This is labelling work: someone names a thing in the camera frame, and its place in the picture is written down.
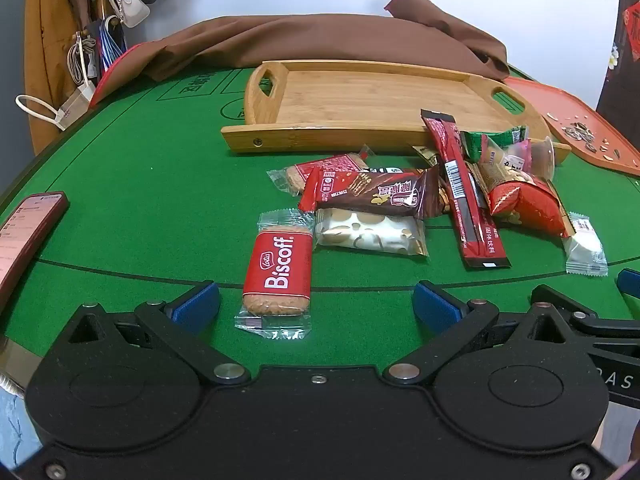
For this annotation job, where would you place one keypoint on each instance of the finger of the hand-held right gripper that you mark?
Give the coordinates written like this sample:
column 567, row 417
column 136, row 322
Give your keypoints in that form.
column 631, row 282
column 555, row 299

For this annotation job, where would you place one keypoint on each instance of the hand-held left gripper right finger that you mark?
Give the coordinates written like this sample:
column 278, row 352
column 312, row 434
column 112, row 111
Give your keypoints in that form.
column 434, row 305

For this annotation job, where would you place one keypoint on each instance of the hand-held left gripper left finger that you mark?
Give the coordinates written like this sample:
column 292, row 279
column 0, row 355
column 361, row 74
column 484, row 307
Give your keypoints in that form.
column 196, row 304

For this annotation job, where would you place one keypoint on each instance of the small white snack packet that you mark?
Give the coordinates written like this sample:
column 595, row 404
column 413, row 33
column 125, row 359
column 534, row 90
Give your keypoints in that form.
column 585, row 252

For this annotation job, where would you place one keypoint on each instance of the red label biscuit packet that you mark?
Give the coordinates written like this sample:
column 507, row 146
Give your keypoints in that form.
column 277, row 275

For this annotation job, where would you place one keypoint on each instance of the red puffed snack packet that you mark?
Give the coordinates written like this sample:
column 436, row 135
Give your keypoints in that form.
column 525, row 205

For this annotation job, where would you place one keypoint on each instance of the long red stick packet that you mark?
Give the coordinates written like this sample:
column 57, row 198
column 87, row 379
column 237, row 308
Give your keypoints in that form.
column 462, row 185

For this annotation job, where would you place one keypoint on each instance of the brown seed print packet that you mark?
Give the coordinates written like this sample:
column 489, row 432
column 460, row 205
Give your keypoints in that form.
column 502, row 176

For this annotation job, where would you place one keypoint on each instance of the clear jelly cup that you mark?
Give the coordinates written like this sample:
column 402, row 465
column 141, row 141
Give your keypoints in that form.
column 542, row 157

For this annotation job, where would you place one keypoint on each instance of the clear pink candy packet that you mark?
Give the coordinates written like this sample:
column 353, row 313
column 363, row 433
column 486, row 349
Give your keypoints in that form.
column 517, row 156

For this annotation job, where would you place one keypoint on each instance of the green snack packet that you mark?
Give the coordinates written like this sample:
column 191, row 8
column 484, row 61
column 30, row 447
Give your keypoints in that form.
column 472, row 144

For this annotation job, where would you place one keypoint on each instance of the clear red biscuit packet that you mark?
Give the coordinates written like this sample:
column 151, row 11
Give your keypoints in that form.
column 330, row 162

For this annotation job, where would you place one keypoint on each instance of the clear white nougat packet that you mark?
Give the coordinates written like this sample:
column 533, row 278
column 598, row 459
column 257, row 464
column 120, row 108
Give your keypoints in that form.
column 365, row 232

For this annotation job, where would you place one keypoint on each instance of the brown chocolate wafer packet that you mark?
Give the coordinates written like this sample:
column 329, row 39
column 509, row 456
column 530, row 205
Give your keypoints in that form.
column 370, row 192

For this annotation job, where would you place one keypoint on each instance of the pile of seed shells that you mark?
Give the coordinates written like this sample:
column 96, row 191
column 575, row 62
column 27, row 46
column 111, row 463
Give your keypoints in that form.
column 575, row 132

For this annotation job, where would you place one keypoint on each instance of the smartphone with red case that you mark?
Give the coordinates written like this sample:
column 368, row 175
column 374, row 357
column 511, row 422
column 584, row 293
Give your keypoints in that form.
column 25, row 240

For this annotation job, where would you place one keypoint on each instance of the dark brown door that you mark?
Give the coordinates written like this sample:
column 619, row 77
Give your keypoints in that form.
column 625, row 90

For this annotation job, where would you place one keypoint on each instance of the orange plastic tray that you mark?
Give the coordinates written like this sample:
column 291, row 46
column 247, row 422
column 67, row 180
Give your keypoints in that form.
column 540, row 92

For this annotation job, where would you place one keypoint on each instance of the light blue clothing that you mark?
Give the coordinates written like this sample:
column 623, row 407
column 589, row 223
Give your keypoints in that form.
column 15, row 425

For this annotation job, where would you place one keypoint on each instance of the white paper bag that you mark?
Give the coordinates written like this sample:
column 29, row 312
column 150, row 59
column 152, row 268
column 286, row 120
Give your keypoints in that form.
column 75, row 105

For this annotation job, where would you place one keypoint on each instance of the red paper decoration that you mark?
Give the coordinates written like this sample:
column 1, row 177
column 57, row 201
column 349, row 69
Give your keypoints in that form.
column 634, row 30

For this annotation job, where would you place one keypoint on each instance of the blue striped bag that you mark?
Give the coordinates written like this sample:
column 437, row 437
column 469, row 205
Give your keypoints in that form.
column 111, row 50

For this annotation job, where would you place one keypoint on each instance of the brown cloth with red trim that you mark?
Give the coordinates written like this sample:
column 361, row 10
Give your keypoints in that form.
column 300, row 40

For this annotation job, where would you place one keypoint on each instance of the small grey pouch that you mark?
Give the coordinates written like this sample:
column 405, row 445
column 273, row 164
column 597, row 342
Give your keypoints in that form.
column 134, row 10

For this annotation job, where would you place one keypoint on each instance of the orange-brown coat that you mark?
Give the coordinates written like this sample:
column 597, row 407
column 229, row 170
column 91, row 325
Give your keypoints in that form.
column 47, row 35

